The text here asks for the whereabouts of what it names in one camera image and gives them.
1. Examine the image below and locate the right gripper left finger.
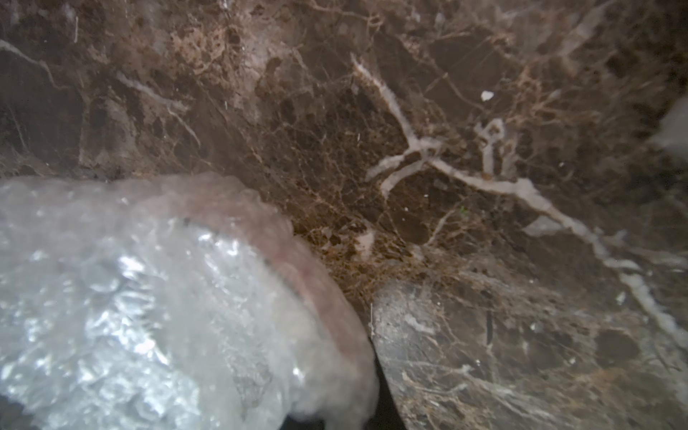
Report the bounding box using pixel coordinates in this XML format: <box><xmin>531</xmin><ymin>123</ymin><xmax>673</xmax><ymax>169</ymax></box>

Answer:
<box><xmin>279</xmin><ymin>416</ymin><xmax>324</xmax><ymax>430</ymax></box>

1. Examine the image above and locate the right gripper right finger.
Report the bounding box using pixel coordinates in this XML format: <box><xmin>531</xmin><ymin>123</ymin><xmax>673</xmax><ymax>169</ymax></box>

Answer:
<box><xmin>365</xmin><ymin>357</ymin><xmax>407</xmax><ymax>430</ymax></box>

